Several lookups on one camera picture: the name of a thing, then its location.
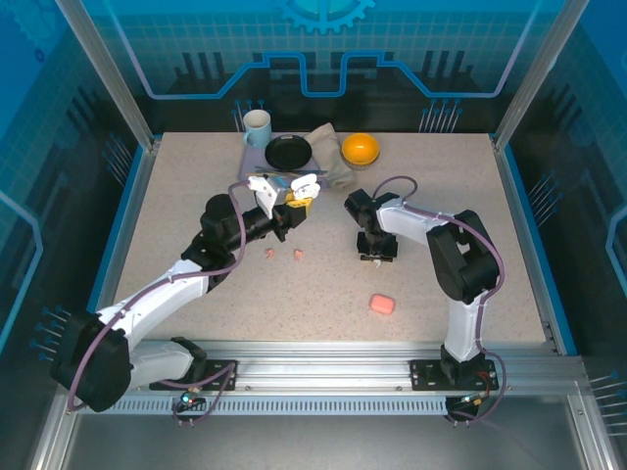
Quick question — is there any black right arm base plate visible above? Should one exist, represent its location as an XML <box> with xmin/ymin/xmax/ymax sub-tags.
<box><xmin>409</xmin><ymin>358</ymin><xmax>501</xmax><ymax>393</ymax></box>

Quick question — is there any orange bowl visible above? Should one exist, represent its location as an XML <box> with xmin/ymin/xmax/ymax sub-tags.
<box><xmin>340</xmin><ymin>132</ymin><xmax>381</xmax><ymax>172</ymax></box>

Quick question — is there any aluminium frame post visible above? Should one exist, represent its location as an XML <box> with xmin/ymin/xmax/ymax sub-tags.
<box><xmin>491</xmin><ymin>0</ymin><xmax>578</xmax><ymax>154</ymax></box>
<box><xmin>52</xmin><ymin>0</ymin><xmax>163</xmax><ymax>154</ymax></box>

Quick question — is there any blue table edge strip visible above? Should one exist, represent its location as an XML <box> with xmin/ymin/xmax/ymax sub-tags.
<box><xmin>72</xmin><ymin>144</ymin><xmax>151</xmax><ymax>356</ymax></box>
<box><xmin>499</xmin><ymin>141</ymin><xmax>579</xmax><ymax>357</ymax></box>

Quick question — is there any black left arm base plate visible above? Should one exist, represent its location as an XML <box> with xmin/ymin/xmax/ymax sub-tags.
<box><xmin>149</xmin><ymin>358</ymin><xmax>240</xmax><ymax>393</ymax></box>

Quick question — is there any aluminium mounting rail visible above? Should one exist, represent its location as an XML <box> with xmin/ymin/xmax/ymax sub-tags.
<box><xmin>62</xmin><ymin>339</ymin><xmax>589</xmax><ymax>396</ymax></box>

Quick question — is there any black plate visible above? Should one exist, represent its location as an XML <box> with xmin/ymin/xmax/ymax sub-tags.
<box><xmin>264</xmin><ymin>134</ymin><xmax>314</xmax><ymax>168</ymax></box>

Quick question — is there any grey folded cloth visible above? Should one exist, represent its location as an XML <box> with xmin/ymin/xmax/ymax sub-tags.
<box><xmin>308</xmin><ymin>121</ymin><xmax>358</xmax><ymax>191</ymax></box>

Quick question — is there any slotted grey cable duct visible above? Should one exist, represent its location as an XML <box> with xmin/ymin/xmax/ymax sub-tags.
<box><xmin>75</xmin><ymin>396</ymin><xmax>455</xmax><ymax>417</ymax></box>

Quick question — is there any light blue mug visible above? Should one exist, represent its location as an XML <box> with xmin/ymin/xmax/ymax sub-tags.
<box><xmin>242</xmin><ymin>109</ymin><xmax>273</xmax><ymax>150</ymax></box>

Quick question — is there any lavender tray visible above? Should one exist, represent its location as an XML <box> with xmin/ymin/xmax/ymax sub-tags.
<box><xmin>238</xmin><ymin>130</ymin><xmax>330</xmax><ymax>181</ymax></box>

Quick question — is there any power connector with green LED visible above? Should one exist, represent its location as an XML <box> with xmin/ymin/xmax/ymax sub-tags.
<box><xmin>176</xmin><ymin>386</ymin><xmax>207</xmax><ymax>412</ymax></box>
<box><xmin>458</xmin><ymin>389</ymin><xmax>493</xmax><ymax>411</ymax></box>

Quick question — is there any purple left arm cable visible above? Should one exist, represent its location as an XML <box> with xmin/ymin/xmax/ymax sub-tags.
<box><xmin>66</xmin><ymin>179</ymin><xmax>256</xmax><ymax>430</ymax></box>

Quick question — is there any pink charging case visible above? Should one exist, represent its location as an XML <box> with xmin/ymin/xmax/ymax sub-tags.
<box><xmin>369</xmin><ymin>292</ymin><xmax>398</xmax><ymax>317</ymax></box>

